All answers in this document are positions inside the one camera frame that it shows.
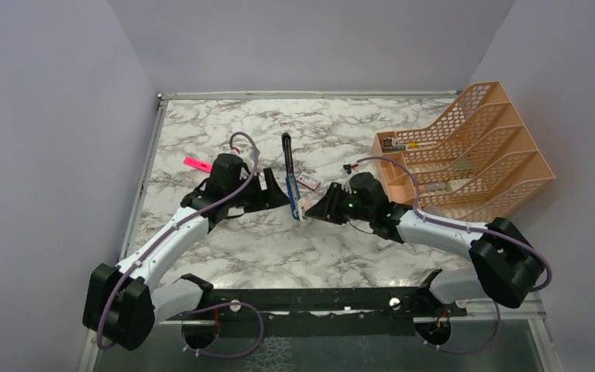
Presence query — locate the blue stapler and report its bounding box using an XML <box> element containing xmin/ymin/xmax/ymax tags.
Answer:
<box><xmin>281</xmin><ymin>133</ymin><xmax>301</xmax><ymax>221</ymax></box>

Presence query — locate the peach plastic desk organizer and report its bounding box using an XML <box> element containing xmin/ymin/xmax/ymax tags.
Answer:
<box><xmin>371</xmin><ymin>81</ymin><xmax>555</xmax><ymax>222</ymax></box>

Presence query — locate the pink flat plastic bar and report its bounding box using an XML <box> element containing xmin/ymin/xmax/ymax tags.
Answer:
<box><xmin>184</xmin><ymin>157</ymin><xmax>212</xmax><ymax>173</ymax></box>

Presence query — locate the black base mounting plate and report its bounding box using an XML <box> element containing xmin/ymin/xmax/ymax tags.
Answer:
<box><xmin>172</xmin><ymin>287</ymin><xmax>466</xmax><ymax>338</ymax></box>

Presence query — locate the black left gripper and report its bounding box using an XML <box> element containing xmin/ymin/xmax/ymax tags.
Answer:
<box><xmin>226</xmin><ymin>167</ymin><xmax>291</xmax><ymax>212</ymax></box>

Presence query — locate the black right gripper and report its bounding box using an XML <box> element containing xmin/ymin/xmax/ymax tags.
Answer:
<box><xmin>305</xmin><ymin>182</ymin><xmax>373</xmax><ymax>225</ymax></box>

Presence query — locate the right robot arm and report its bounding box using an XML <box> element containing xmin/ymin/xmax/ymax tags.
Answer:
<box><xmin>304</xmin><ymin>172</ymin><xmax>545</xmax><ymax>315</ymax></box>

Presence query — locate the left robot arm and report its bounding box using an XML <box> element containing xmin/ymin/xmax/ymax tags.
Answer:
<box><xmin>82</xmin><ymin>153</ymin><xmax>290</xmax><ymax>350</ymax></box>

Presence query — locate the black piano keyboard ruler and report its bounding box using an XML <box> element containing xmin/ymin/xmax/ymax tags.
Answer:
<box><xmin>381</xmin><ymin>137</ymin><xmax>407</xmax><ymax>153</ymax></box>

